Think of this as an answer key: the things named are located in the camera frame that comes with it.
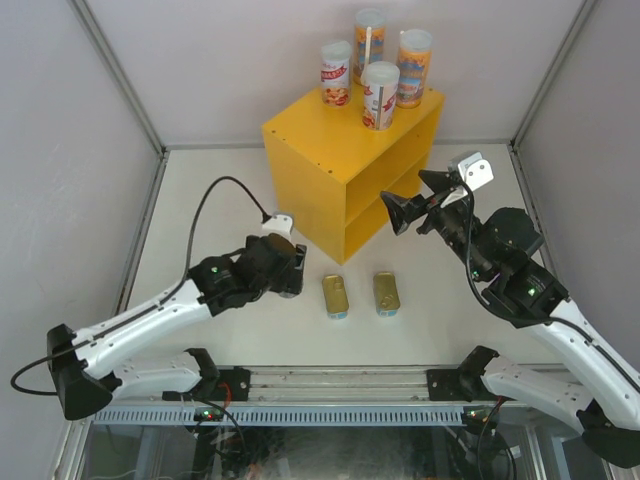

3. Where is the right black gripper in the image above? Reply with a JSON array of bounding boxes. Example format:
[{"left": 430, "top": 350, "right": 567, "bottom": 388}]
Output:
[{"left": 380, "top": 171, "right": 492, "bottom": 281}]

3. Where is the small red-white can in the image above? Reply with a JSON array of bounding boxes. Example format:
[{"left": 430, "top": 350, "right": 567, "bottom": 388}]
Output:
[
  {"left": 361, "top": 61, "right": 400, "bottom": 131},
  {"left": 320, "top": 40, "right": 352, "bottom": 107}
]

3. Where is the tall can with white spoon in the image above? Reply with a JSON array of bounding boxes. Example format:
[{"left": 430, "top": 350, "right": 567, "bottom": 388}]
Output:
[{"left": 352, "top": 8, "right": 386, "bottom": 84}]

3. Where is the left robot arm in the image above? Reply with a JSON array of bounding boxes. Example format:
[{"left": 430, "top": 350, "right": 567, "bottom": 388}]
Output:
[{"left": 47, "top": 233, "right": 307, "bottom": 420}]

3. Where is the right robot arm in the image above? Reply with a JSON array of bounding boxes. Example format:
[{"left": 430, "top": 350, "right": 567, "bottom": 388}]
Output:
[{"left": 380, "top": 170, "right": 639, "bottom": 468}]

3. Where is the flat gold tin left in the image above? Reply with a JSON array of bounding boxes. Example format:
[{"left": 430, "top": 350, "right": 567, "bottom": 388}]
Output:
[{"left": 322, "top": 274, "right": 349, "bottom": 319}]

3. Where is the flat gold tin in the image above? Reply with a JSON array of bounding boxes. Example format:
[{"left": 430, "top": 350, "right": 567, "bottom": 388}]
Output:
[
  {"left": 373, "top": 272, "right": 401, "bottom": 317},
  {"left": 322, "top": 274, "right": 349, "bottom": 319}
]

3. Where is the yellow two-shelf cabinet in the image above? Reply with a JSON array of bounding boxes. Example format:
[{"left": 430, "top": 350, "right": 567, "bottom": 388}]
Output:
[{"left": 262, "top": 86, "right": 445, "bottom": 264}]

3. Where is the flat gold tin right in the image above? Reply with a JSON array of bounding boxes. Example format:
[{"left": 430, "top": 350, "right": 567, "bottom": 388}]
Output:
[{"left": 373, "top": 272, "right": 401, "bottom": 317}]

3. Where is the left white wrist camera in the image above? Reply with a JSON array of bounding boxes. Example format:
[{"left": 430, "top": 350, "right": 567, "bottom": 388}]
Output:
[{"left": 261, "top": 212, "right": 294, "bottom": 241}]

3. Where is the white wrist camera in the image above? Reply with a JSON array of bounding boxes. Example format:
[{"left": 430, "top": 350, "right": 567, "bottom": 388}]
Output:
[
  {"left": 441, "top": 151, "right": 494, "bottom": 208},
  {"left": 261, "top": 212, "right": 294, "bottom": 241}
]

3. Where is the right black camera cable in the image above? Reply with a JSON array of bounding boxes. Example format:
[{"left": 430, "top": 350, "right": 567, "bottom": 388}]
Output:
[{"left": 459, "top": 182, "right": 640, "bottom": 396}]

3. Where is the black camera cable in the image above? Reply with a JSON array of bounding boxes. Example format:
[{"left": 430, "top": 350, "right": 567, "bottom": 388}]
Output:
[
  {"left": 459, "top": 182, "right": 640, "bottom": 396},
  {"left": 9, "top": 175, "right": 274, "bottom": 397}
]

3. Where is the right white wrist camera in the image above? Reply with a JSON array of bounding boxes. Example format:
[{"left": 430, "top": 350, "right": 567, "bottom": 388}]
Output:
[{"left": 441, "top": 151, "right": 494, "bottom": 208}]

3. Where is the left black camera cable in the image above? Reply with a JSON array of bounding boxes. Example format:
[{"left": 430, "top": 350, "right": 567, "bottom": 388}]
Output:
[{"left": 9, "top": 175, "right": 274, "bottom": 397}]

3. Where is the aluminium front rail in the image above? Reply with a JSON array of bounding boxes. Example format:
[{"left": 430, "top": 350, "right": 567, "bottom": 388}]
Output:
[{"left": 114, "top": 364, "right": 566, "bottom": 406}]

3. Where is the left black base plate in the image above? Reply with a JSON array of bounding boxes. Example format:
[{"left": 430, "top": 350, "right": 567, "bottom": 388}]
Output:
[{"left": 202, "top": 366, "right": 251, "bottom": 403}]

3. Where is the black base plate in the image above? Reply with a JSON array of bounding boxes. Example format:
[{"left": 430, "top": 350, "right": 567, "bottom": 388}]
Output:
[
  {"left": 426, "top": 368, "right": 498, "bottom": 402},
  {"left": 202, "top": 366, "right": 251, "bottom": 403}
]

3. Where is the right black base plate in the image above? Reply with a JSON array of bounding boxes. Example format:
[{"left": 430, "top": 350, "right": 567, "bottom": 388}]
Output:
[{"left": 426, "top": 368, "right": 498, "bottom": 402}]

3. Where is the grey slotted cable duct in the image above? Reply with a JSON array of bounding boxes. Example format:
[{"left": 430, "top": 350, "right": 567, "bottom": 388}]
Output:
[{"left": 92, "top": 405, "right": 465, "bottom": 427}]

